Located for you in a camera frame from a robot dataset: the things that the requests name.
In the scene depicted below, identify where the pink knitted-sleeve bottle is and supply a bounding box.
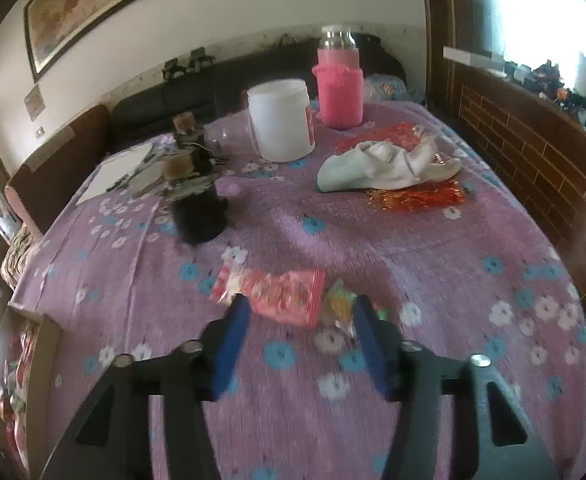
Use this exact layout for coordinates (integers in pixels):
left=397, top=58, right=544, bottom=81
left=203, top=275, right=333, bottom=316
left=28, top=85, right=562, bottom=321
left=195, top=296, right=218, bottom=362
left=313, top=25, right=363, bottom=130

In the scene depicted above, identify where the patterned blanket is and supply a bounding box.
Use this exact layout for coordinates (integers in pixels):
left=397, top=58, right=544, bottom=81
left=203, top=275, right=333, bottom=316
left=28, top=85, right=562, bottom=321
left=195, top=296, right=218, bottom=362
left=0, top=224, right=34, bottom=290

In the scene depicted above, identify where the grey notebook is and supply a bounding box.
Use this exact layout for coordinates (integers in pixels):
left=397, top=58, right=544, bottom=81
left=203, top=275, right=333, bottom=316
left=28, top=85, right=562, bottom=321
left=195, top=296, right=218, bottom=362
left=127, top=157, right=168, bottom=197

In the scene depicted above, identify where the clear yellow pastry packet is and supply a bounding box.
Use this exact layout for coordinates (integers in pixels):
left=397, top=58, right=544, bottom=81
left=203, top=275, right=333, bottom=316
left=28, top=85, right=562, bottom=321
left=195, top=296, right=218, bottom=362
left=320, top=278, right=390, bottom=340

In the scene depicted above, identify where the black sofa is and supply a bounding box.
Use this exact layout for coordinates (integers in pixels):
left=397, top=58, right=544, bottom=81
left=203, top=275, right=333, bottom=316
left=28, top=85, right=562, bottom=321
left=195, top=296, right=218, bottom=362
left=108, top=32, right=409, bottom=151

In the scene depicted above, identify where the white paper sheet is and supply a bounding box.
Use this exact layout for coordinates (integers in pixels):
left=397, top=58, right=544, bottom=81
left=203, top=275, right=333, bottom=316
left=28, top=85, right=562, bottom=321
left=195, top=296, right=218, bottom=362
left=76, top=142, right=153, bottom=205

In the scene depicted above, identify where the purple floral tablecloth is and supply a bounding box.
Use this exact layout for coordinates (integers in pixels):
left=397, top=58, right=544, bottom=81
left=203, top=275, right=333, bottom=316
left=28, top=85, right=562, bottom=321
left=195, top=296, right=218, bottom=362
left=12, top=103, right=586, bottom=479

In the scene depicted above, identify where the black canister rear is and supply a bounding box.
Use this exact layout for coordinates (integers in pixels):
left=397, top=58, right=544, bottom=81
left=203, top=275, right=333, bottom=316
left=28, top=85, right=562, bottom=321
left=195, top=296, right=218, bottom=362
left=173, top=112, right=214, bottom=174

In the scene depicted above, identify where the black canister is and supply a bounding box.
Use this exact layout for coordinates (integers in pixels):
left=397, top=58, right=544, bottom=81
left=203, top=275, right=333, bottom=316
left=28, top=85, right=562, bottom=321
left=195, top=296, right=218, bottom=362
left=173, top=112, right=214, bottom=174
left=162, top=150, right=228, bottom=246

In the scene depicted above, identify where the red shiny wrapper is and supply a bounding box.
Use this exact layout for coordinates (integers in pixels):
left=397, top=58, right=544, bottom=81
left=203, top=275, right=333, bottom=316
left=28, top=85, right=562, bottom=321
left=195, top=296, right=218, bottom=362
left=334, top=122, right=474, bottom=211

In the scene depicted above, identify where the brown cardboard tray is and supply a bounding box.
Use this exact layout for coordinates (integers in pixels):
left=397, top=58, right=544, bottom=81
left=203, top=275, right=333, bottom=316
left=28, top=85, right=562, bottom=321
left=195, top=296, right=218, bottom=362
left=0, top=307, right=62, bottom=479

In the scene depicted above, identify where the white crumpled cloth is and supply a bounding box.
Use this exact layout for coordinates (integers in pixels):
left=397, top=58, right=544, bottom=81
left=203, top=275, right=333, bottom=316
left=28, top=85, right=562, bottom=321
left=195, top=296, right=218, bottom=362
left=316, top=136, right=462, bottom=193

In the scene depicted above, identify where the white plastic jar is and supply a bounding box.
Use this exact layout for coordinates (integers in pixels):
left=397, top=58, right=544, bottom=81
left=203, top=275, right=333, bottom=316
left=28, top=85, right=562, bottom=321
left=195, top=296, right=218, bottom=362
left=246, top=79, right=316, bottom=162

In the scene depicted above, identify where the pink white snack packet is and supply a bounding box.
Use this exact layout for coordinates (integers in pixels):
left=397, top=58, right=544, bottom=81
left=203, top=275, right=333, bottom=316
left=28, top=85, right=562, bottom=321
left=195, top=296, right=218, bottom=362
left=209, top=263, right=325, bottom=327

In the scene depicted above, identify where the brown armchair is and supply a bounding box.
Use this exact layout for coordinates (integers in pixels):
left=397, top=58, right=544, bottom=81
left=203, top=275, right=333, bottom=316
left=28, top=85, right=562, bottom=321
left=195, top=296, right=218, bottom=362
left=5, top=104, right=111, bottom=240

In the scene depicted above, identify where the small wall plaque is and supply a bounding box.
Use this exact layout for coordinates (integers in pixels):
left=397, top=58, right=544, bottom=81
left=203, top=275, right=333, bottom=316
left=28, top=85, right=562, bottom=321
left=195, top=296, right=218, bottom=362
left=24, top=84, right=46, bottom=122

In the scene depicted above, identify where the black canister front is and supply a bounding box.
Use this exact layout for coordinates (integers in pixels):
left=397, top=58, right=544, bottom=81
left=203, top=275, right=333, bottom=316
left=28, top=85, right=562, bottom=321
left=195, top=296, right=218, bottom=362
left=162, top=150, right=228, bottom=246

